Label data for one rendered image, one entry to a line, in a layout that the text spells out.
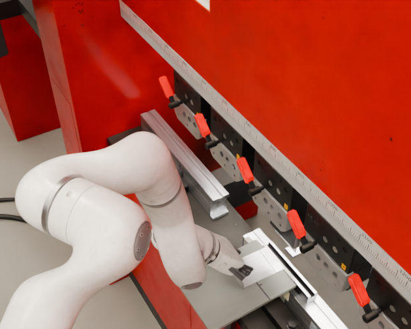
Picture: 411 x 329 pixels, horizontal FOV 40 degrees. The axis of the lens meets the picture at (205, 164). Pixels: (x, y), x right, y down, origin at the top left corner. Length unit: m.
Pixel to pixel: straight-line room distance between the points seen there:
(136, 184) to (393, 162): 0.43
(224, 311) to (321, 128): 0.58
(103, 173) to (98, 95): 1.11
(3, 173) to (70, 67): 1.59
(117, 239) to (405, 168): 0.48
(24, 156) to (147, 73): 1.57
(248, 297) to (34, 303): 0.76
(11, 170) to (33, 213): 2.53
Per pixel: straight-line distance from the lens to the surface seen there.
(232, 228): 1.79
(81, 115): 2.03
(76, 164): 0.91
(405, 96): 0.92
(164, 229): 1.13
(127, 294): 2.72
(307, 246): 1.27
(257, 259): 1.56
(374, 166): 1.03
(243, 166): 1.37
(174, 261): 1.16
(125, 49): 1.96
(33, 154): 3.47
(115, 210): 0.81
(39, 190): 0.87
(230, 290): 1.50
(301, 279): 1.55
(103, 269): 0.81
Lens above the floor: 2.25
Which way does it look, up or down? 44 degrees down
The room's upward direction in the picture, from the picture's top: straight up
